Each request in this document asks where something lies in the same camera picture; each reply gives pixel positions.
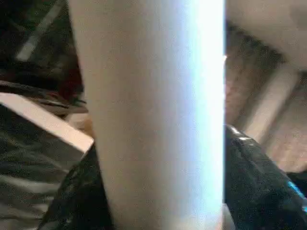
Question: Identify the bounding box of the black glossy mat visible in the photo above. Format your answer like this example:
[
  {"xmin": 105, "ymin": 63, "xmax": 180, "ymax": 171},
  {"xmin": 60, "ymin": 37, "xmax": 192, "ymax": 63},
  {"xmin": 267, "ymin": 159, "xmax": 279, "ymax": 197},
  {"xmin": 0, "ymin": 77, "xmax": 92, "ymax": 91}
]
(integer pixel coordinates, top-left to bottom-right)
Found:
[{"xmin": 0, "ymin": 79, "xmax": 104, "ymax": 230}]

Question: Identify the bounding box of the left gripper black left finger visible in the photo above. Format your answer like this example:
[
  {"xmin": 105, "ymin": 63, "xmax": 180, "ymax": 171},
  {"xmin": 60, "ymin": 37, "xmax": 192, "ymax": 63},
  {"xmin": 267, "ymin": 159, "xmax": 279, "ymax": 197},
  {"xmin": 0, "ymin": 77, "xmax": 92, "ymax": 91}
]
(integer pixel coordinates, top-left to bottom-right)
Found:
[{"xmin": 39, "ymin": 143, "xmax": 116, "ymax": 230}]

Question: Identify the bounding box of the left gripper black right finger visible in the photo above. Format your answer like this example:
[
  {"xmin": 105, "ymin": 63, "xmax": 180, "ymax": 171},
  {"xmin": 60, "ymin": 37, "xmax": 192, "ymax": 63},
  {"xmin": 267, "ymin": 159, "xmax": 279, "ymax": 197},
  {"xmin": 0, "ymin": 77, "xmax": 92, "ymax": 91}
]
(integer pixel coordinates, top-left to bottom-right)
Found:
[{"xmin": 224, "ymin": 124, "xmax": 307, "ymax": 230}]

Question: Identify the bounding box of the white flat board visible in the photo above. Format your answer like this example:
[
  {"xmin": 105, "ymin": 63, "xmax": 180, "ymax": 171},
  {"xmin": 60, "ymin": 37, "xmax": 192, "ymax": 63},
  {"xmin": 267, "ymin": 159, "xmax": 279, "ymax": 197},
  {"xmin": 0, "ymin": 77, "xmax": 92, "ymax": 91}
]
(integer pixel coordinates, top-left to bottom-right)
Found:
[{"xmin": 0, "ymin": 92, "xmax": 94, "ymax": 155}]

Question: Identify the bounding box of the white plastic table leg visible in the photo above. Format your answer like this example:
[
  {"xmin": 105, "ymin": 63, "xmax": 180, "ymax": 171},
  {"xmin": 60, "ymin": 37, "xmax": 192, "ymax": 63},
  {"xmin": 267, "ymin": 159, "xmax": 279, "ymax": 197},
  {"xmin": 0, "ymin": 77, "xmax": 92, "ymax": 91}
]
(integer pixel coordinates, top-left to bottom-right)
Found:
[{"xmin": 68, "ymin": 0, "xmax": 228, "ymax": 230}]

